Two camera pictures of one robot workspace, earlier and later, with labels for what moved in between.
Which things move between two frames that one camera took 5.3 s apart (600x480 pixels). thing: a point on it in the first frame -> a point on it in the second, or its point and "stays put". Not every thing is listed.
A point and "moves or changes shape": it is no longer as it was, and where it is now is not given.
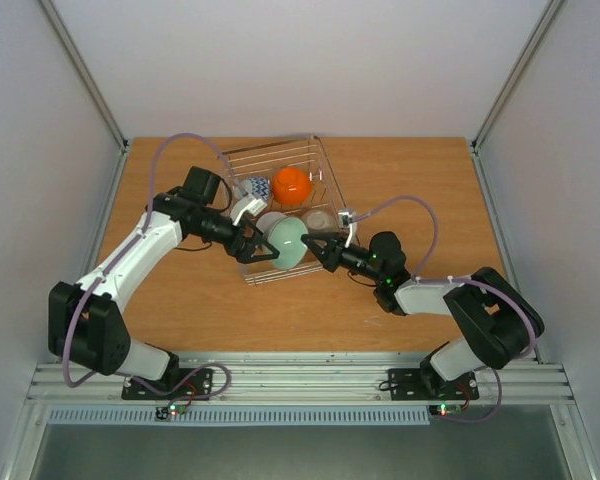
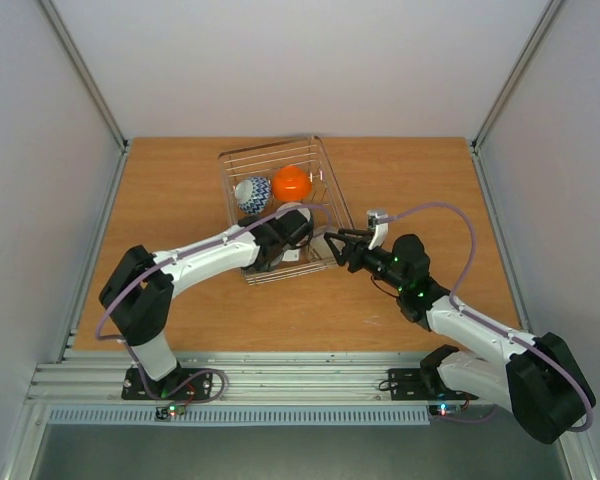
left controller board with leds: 171,410 stays put
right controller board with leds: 444,409 stays put
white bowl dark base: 266,220 moves or changes shape
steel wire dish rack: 291,196 stays put
